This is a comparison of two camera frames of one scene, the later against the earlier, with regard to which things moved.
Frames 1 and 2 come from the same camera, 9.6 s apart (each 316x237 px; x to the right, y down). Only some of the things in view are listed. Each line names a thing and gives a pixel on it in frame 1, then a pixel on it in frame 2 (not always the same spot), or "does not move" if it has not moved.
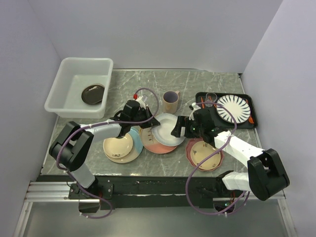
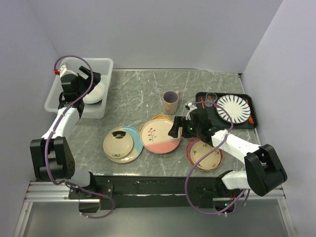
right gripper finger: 181,122 does not move
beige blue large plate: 136,133 does not move
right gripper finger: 188,132 does not move
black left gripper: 153,122 -> 87,72
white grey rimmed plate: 162,133 -> 95,95
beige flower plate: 202,149 does not move
